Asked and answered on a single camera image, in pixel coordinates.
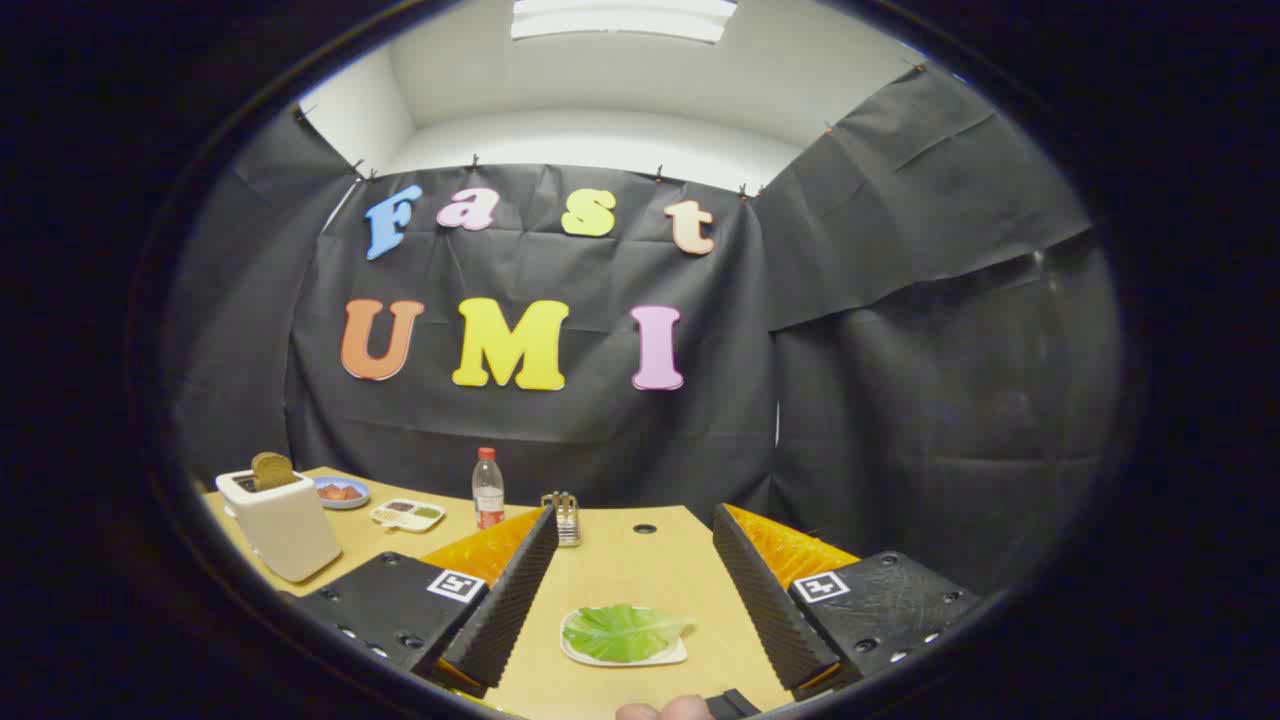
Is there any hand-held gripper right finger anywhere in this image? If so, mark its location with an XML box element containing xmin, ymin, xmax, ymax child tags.
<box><xmin>712</xmin><ymin>504</ymin><xmax>986</xmax><ymax>701</ymax></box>

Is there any wire mesh utensil holder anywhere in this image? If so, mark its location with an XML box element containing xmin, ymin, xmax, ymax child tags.
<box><xmin>541</xmin><ymin>491</ymin><xmax>582</xmax><ymax>548</ymax></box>

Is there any white divided condiment tray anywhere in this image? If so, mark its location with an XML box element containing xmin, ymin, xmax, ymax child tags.
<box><xmin>369</xmin><ymin>498</ymin><xmax>447</xmax><ymax>533</ymax></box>

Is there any clear bottle red cap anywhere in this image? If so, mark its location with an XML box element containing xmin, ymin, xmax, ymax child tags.
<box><xmin>472</xmin><ymin>447</ymin><xmax>506</xmax><ymax>530</ymax></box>

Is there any blue plate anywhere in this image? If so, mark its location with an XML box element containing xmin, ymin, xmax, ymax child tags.
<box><xmin>312</xmin><ymin>476</ymin><xmax>371</xmax><ymax>511</ymax></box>

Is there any ceiling light panel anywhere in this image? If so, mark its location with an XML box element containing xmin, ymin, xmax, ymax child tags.
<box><xmin>510</xmin><ymin>0</ymin><xmax>739</xmax><ymax>44</ymax></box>

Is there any small white plate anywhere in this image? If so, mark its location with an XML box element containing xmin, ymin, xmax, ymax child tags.
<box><xmin>559</xmin><ymin>607</ymin><xmax>690</xmax><ymax>668</ymax></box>

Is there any white toaster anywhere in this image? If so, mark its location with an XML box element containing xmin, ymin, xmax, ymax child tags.
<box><xmin>215</xmin><ymin>468</ymin><xmax>344</xmax><ymax>584</ymax></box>

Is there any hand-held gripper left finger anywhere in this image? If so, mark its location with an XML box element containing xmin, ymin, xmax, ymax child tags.
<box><xmin>283</xmin><ymin>506</ymin><xmax>559</xmax><ymax>699</ymax></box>

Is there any green lettuce leaf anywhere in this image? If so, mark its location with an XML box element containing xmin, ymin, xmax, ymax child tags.
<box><xmin>563</xmin><ymin>603</ymin><xmax>696</xmax><ymax>664</ymax></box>

